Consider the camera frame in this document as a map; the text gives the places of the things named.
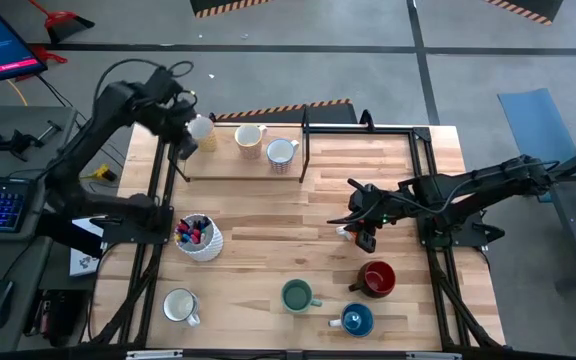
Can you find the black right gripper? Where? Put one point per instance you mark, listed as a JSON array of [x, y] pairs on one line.
[[383, 207]]

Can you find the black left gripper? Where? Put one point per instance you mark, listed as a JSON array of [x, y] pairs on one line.
[[168, 107]]

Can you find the yellow patterned cream mug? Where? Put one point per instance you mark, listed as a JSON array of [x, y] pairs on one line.
[[249, 136]]

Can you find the red mug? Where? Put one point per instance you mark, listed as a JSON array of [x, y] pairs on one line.
[[379, 277]]

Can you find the green mug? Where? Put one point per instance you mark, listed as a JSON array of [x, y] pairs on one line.
[[295, 296]]

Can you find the white mug blue pattern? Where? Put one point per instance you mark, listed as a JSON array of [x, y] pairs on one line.
[[280, 151]]

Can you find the white enamel mug blue rim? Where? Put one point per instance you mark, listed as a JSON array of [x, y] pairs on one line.
[[179, 305]]

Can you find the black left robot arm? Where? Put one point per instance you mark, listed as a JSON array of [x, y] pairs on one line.
[[83, 145]]

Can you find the black table clamp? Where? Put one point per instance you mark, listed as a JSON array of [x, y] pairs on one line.
[[213, 118], [366, 119]]

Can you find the black marker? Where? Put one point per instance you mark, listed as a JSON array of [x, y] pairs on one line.
[[204, 222]]

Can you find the yellow connector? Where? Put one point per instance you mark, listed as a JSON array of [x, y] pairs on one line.
[[100, 173]]

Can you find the pink marker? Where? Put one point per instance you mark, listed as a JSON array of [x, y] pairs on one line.
[[183, 227]]

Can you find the red marker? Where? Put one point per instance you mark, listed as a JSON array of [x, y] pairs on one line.
[[196, 235]]

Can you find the black mat hazard striped edge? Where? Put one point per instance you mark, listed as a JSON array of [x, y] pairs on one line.
[[328, 114], [543, 6], [218, 4]]

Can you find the blue marker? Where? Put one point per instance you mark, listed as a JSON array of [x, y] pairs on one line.
[[182, 238]]

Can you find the white textured pen holder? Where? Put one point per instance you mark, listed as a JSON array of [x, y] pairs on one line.
[[210, 250]]

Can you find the red black dustpan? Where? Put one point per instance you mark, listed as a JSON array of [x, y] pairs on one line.
[[65, 22]]

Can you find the black angled support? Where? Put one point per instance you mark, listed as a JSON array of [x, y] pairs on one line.
[[63, 232]]

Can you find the red plastic floor object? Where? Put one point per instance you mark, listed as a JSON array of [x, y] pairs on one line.
[[43, 52]]

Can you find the white printed booklet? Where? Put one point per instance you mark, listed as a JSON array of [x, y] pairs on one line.
[[83, 262]]

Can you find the black clamp tool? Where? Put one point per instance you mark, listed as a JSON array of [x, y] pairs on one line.
[[15, 142]]

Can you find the blue floor mat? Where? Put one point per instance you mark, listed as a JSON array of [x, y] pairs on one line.
[[533, 125]]

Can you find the black equipment box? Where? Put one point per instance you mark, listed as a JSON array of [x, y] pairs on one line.
[[58, 315]]

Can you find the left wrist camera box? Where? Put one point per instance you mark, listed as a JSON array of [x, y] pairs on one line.
[[188, 147]]

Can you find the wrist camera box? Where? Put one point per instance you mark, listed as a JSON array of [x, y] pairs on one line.
[[365, 241], [188, 147]]

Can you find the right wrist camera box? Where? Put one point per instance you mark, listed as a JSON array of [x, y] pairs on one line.
[[365, 241]]

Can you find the wooden shelf black frame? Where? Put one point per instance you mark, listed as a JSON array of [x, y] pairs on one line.
[[228, 167]]

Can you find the black aluminium rig frame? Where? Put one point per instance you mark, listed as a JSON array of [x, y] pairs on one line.
[[368, 131]]

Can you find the silver metal bracket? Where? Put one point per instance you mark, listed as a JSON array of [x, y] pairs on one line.
[[153, 355], [433, 356]]

